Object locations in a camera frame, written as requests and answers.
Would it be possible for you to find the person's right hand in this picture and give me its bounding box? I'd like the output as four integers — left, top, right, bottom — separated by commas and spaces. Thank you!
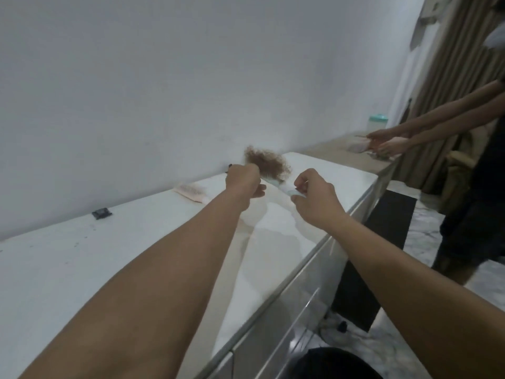
290, 168, 350, 230

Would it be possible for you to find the person's left hand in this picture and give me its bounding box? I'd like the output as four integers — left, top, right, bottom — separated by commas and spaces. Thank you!
225, 163, 267, 211

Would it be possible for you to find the light teal comb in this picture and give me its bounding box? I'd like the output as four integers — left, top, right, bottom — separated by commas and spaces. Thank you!
262, 175, 307, 199

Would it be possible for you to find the clump of brown hair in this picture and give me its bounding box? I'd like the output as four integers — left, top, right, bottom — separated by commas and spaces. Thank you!
244, 146, 292, 182

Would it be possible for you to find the person's left forearm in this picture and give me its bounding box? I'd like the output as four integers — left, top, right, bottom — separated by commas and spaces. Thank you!
18, 191, 253, 379

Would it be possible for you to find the person's right forearm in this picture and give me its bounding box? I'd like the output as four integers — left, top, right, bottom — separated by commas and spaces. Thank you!
325, 213, 505, 379

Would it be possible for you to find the beige side table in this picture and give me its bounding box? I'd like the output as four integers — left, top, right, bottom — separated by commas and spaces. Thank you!
299, 131, 401, 194

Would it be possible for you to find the pink hairbrush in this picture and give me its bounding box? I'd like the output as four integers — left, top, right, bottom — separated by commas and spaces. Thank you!
174, 183, 212, 204

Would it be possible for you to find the black floor mat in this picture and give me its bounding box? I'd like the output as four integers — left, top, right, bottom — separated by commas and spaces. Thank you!
331, 189, 418, 333

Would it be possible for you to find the clear container with teal lid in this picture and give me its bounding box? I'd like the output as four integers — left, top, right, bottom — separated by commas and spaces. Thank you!
366, 113, 389, 134

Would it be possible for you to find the white cabinet with drawers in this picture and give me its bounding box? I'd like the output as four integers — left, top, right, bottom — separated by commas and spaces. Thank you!
0, 152, 380, 379

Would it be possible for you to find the beige chair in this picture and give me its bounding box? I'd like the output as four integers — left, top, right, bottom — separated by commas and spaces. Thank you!
438, 122, 496, 215

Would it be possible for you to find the person's black clothing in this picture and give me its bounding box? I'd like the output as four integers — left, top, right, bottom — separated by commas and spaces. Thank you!
291, 347, 384, 379

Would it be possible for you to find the beige curtain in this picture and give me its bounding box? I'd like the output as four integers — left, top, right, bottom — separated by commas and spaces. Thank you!
395, 0, 505, 196

